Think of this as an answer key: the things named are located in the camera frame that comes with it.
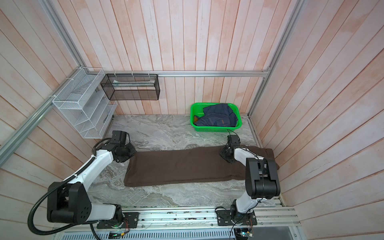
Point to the black wire mesh basket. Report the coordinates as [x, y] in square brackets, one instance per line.
[131, 87]

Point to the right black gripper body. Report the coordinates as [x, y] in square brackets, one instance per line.
[224, 153]

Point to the aluminium frame rail back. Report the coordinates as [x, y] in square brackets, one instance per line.
[253, 73]

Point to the white wire mesh shelf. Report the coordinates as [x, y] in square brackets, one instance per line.
[85, 105]

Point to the aluminium frame rail left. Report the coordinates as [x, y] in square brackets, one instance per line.
[21, 134]

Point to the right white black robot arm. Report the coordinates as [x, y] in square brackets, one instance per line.
[258, 177]

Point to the aluminium frame rail right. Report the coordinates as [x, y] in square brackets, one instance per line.
[285, 37]

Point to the green circuit board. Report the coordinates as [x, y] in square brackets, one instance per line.
[242, 234]

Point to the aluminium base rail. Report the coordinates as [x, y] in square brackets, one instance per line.
[177, 218]

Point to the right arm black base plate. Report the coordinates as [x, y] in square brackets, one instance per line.
[230, 218]

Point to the navy blue trousers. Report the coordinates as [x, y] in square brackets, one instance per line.
[217, 115]

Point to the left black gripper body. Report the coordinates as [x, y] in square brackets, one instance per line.
[127, 152]

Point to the left circuit board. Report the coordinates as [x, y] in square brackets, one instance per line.
[117, 235]

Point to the green plastic basket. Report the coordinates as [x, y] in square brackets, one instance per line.
[196, 109]

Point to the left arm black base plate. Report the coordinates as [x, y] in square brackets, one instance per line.
[125, 220]

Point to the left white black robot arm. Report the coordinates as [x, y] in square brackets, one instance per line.
[68, 201]

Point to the brown trousers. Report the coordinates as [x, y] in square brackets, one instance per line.
[197, 165]

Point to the aluminium frame rail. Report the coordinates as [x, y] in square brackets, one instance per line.
[253, 73]
[285, 37]
[21, 134]

